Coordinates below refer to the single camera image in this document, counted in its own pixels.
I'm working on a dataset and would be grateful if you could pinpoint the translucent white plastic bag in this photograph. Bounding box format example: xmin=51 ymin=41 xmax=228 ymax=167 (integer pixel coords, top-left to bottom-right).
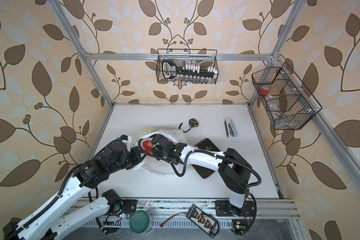
xmin=134 ymin=129 xmax=187 ymax=176

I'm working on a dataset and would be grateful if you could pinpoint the black wire basket back wall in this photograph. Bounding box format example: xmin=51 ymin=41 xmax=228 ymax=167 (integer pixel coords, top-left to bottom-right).
xmin=156 ymin=48 xmax=219 ymax=85

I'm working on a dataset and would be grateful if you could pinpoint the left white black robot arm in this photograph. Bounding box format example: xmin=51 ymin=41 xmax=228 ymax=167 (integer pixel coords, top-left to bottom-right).
xmin=3 ymin=138 xmax=146 ymax=240

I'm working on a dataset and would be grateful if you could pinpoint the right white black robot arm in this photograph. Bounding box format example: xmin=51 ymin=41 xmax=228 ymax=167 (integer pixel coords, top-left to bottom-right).
xmin=146 ymin=133 xmax=262 ymax=209

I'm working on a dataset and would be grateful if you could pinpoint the black socket set holder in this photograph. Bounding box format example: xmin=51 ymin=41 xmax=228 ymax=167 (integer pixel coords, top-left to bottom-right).
xmin=161 ymin=60 xmax=219 ymax=81

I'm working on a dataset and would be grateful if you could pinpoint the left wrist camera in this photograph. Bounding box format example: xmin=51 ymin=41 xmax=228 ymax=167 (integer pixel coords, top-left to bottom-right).
xmin=117 ymin=135 xmax=132 ymax=152

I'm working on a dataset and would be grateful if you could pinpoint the green round lid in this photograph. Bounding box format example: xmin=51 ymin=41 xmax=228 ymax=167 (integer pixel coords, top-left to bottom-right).
xmin=129 ymin=210 xmax=152 ymax=234

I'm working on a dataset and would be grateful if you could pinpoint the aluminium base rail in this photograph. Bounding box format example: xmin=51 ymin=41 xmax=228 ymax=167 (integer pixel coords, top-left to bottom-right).
xmin=59 ymin=197 xmax=301 ymax=229

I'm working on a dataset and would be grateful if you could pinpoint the red black cable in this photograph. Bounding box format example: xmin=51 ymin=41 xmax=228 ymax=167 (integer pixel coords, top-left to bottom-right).
xmin=159 ymin=211 xmax=189 ymax=228

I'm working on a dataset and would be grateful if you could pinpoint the black square tray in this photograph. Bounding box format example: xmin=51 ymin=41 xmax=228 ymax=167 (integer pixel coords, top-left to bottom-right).
xmin=192 ymin=138 xmax=221 ymax=179

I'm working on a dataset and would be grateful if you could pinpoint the black wire basket right wall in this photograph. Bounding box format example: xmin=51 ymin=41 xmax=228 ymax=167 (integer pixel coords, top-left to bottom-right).
xmin=252 ymin=63 xmax=322 ymax=130

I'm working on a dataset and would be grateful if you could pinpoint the black charger board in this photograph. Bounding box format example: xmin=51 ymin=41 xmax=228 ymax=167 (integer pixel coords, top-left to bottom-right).
xmin=187 ymin=204 xmax=220 ymax=238

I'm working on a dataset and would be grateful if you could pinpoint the red fake fruit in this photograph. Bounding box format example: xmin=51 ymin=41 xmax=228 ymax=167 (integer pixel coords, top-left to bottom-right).
xmin=142 ymin=140 xmax=154 ymax=155

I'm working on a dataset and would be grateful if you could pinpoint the clear bottle red cap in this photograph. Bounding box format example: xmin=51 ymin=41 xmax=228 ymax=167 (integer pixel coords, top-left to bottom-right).
xmin=260 ymin=85 xmax=285 ymax=119

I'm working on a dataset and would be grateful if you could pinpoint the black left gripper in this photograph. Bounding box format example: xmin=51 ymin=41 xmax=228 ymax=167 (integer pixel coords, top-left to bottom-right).
xmin=108 ymin=145 xmax=149 ymax=176

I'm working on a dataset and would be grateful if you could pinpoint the black wire basket wall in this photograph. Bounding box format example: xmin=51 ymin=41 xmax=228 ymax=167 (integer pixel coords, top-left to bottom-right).
xmin=156 ymin=48 xmax=219 ymax=85
xmin=252 ymin=63 xmax=322 ymax=130

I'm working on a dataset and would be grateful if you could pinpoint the grey blue stapler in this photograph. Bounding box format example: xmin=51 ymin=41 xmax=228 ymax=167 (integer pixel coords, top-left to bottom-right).
xmin=224 ymin=118 xmax=238 ymax=138

